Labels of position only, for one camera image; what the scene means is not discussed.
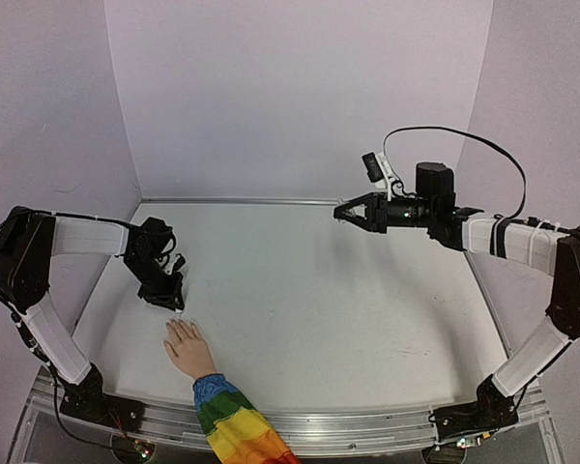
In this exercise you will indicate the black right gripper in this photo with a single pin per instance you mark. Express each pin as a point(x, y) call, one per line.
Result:
point(378, 213)

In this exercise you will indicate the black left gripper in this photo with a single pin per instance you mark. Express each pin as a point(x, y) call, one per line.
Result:
point(173, 291)

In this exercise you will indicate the clear nail polish bottle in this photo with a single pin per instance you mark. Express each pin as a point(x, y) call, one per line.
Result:
point(349, 208)

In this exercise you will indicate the rainbow striped sleeve forearm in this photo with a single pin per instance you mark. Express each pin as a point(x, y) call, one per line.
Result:
point(235, 430)

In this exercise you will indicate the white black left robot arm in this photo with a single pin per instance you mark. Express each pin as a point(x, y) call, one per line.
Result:
point(29, 239)

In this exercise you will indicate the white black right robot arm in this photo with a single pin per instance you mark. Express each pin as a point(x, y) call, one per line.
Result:
point(540, 245)

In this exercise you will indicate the mannequin hand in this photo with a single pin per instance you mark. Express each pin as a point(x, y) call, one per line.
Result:
point(188, 350)

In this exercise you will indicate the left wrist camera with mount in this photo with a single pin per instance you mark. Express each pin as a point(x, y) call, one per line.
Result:
point(175, 263)

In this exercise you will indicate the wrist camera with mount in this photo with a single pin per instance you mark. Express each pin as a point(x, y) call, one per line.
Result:
point(381, 174)
point(175, 263)

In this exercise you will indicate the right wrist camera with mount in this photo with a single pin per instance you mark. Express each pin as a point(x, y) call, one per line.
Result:
point(381, 174)

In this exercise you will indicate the aluminium table edge rail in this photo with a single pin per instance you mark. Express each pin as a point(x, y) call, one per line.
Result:
point(239, 200)

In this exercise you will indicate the aluminium front frame rail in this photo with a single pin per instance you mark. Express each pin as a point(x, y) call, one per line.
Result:
point(316, 434)

